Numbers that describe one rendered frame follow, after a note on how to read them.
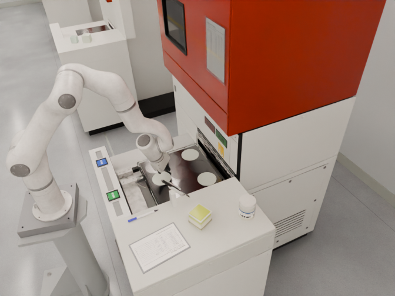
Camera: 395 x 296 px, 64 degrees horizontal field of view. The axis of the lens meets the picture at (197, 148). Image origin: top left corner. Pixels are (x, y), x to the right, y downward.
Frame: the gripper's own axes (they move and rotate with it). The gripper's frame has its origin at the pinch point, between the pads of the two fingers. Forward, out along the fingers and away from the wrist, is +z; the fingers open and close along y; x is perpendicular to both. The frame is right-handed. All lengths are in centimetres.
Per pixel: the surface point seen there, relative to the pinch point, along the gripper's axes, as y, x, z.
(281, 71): -44, 48, -40
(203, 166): -10.1, 15.6, 7.8
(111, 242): 49, -54, 80
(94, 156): 9.9, -38.3, -8.3
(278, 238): -3, 58, 81
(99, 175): 19.0, -25.8, -12.5
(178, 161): -7.9, 1.0, 6.7
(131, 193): 19.9, -8.9, -4.1
